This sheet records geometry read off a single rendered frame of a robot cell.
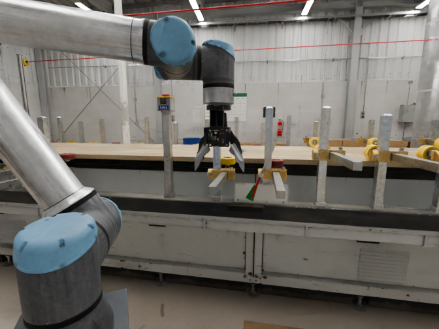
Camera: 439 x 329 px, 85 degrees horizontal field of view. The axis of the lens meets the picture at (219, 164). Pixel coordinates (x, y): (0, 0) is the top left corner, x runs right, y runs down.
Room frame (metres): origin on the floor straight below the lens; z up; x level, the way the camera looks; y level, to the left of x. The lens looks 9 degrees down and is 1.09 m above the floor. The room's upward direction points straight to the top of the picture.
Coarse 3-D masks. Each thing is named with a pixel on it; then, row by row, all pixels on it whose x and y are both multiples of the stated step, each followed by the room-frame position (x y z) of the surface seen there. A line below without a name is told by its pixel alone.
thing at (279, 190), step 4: (276, 172) 1.11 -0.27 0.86; (272, 176) 1.12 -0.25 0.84; (276, 176) 1.02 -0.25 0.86; (280, 176) 1.02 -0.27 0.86; (276, 180) 0.95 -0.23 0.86; (280, 180) 0.95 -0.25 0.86; (276, 184) 0.88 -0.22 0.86; (280, 184) 0.88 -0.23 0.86; (276, 188) 0.83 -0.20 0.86; (280, 188) 0.83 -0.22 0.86; (284, 188) 0.83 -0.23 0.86; (276, 192) 0.80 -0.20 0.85; (280, 192) 0.80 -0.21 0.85; (284, 192) 0.80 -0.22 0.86; (276, 196) 0.80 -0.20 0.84; (280, 196) 0.80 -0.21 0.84; (284, 196) 0.80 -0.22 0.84
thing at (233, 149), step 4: (232, 144) 0.72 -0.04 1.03; (232, 148) 0.70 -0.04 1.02; (236, 148) 0.72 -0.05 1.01; (232, 152) 0.72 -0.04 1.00; (236, 152) 0.71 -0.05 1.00; (236, 156) 0.68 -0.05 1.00; (240, 156) 0.72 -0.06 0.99; (236, 160) 0.72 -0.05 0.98; (240, 160) 0.69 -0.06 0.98; (240, 164) 0.72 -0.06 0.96; (240, 168) 0.72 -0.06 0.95
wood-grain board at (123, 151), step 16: (64, 144) 2.22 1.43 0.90; (80, 144) 2.22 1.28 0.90; (96, 144) 2.22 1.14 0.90; (112, 144) 2.22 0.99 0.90; (128, 144) 2.22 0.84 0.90; (144, 144) 2.22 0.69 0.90; (160, 144) 2.22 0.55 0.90; (176, 144) 2.22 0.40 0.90; (144, 160) 1.42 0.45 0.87; (160, 160) 1.40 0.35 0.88; (176, 160) 1.39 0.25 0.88; (192, 160) 1.37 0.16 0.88; (208, 160) 1.35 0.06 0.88; (256, 160) 1.30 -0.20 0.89; (288, 160) 1.27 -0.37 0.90; (304, 160) 1.26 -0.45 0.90; (368, 160) 1.24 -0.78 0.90
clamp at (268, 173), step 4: (260, 168) 1.16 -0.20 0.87; (272, 168) 1.16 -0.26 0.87; (276, 168) 1.16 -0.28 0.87; (280, 168) 1.16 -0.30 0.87; (264, 172) 1.13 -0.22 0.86; (268, 172) 1.13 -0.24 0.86; (272, 172) 1.12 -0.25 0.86; (280, 172) 1.12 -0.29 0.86; (284, 172) 1.11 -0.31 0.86; (264, 176) 1.13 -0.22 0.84; (268, 176) 1.13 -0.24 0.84; (284, 176) 1.11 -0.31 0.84; (284, 180) 1.12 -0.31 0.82
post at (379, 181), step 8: (384, 120) 1.05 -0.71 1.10; (392, 120) 1.04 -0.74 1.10; (384, 128) 1.05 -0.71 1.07; (384, 136) 1.05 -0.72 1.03; (384, 144) 1.05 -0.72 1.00; (376, 168) 1.06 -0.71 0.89; (384, 168) 1.05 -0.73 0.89; (376, 176) 1.06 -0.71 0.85; (384, 176) 1.05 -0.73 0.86; (376, 184) 1.05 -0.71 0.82; (384, 184) 1.04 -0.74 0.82; (376, 192) 1.05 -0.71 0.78; (376, 200) 1.05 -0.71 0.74
